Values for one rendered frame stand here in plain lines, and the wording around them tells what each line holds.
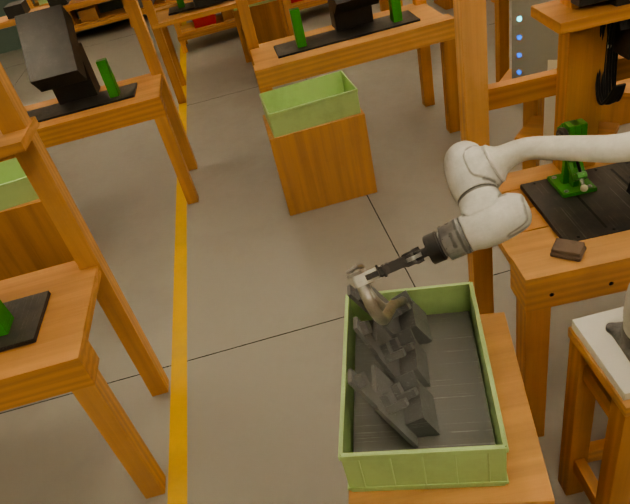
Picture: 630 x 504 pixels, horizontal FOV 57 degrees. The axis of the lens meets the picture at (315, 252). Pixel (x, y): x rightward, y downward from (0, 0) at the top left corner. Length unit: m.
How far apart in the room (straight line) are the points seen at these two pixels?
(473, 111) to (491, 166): 0.91
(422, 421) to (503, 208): 0.62
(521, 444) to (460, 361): 0.29
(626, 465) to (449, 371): 0.58
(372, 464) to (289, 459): 1.22
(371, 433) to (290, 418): 1.22
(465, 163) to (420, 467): 0.77
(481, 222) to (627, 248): 0.91
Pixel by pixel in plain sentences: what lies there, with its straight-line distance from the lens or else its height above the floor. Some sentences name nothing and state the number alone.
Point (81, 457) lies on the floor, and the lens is 3.23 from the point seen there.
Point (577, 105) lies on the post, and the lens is 2.51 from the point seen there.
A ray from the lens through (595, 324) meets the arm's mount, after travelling 1.93.
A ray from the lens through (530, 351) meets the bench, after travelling 2.30.
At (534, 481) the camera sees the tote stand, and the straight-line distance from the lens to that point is 1.70.
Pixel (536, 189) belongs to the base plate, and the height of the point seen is 0.90.
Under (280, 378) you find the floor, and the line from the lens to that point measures 3.07.
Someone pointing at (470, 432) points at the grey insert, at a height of 0.85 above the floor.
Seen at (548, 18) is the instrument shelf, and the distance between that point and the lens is 2.30.
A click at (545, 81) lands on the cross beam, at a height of 1.25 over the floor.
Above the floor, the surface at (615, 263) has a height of 0.89.
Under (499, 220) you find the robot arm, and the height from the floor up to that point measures 1.44.
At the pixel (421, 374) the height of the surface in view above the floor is 0.90.
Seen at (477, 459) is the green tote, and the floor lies 0.91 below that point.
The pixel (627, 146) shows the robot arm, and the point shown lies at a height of 1.57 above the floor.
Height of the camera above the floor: 2.24
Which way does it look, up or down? 36 degrees down
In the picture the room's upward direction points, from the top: 14 degrees counter-clockwise
